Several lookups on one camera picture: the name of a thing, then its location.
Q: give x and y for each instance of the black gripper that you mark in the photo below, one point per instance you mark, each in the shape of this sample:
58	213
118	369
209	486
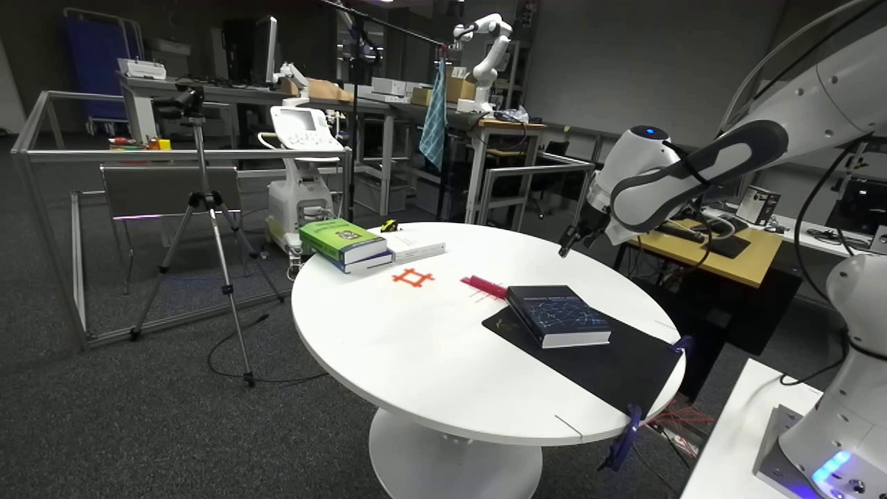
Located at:
592	221

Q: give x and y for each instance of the dark blue hardcover book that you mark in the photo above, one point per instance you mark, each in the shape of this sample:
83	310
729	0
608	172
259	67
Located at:
557	315

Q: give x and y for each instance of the small white robot arm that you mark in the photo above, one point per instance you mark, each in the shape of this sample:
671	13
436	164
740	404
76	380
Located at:
489	52

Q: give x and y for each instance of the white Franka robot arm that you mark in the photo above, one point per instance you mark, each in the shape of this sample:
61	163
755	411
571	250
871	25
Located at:
833	85

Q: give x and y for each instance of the white flat book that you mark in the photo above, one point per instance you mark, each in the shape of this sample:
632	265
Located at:
416	246

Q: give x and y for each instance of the green book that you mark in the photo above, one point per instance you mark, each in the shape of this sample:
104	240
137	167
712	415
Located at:
337	237

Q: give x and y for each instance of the grey metal railing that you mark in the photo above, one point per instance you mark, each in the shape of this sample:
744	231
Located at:
535	171

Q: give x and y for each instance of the red marker piece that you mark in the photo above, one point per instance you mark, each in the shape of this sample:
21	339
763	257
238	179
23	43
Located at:
483	286

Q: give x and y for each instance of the wooden top workbench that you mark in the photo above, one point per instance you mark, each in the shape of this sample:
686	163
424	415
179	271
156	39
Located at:
517	127

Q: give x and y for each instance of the black mat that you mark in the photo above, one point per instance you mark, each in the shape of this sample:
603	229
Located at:
626	375

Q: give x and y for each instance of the blue table clamp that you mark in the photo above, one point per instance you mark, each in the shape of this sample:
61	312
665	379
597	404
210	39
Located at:
683	350
623	440

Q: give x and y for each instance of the black square pad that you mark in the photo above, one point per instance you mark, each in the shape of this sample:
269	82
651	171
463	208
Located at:
727	246

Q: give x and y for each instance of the yellow wooden side table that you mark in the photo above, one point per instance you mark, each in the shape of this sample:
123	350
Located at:
737	268

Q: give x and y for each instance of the small yellow black object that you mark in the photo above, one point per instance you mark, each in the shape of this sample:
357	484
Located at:
388	226

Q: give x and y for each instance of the teal hanging cloth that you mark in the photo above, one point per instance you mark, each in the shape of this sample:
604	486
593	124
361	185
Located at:
434	120

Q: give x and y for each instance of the brown cardboard box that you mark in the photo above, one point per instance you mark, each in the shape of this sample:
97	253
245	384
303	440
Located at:
458	89
324	89

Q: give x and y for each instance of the small patterned box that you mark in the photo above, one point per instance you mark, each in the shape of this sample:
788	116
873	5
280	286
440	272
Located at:
759	207

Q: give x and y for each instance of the white round table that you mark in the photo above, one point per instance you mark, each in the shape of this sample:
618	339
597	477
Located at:
397	350

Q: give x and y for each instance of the long white bench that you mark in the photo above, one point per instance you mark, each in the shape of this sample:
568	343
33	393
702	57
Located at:
813	242

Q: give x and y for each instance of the white rectangular table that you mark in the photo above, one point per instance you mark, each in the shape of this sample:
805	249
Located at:
729	445

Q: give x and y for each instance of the black boom pole stand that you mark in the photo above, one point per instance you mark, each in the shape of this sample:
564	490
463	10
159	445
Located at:
356	57

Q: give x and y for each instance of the white medical monitor cart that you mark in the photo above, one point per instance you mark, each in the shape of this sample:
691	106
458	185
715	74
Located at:
299	128

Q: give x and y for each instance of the black equipment stand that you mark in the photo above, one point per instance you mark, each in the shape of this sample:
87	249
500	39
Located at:
862	204

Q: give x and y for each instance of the dark computer monitor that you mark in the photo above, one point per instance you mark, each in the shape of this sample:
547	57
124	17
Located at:
249	46

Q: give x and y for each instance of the colourful toy blocks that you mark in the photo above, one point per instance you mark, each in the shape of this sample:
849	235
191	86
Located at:
140	142

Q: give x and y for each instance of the small white box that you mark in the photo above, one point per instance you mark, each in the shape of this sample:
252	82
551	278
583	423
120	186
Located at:
142	67

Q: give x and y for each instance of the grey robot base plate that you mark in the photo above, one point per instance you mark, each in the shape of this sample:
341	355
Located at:
773	445

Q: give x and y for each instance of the black camera tripod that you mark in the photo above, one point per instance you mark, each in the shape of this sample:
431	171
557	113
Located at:
216	240

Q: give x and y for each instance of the black camera on tripod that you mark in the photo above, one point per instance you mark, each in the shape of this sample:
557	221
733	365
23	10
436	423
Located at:
191	98

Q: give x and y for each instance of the grey metal frame table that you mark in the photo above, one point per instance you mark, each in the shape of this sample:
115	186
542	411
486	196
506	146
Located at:
140	153

